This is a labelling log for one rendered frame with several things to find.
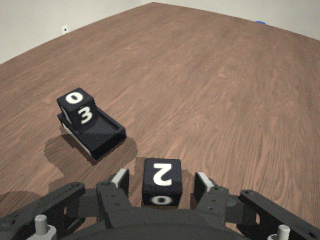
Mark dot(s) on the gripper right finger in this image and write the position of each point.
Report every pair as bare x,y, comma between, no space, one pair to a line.
276,223

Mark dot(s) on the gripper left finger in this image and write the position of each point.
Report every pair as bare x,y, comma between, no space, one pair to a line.
42,218

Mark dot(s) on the black number cube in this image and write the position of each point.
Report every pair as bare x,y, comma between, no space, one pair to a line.
78,108
162,182

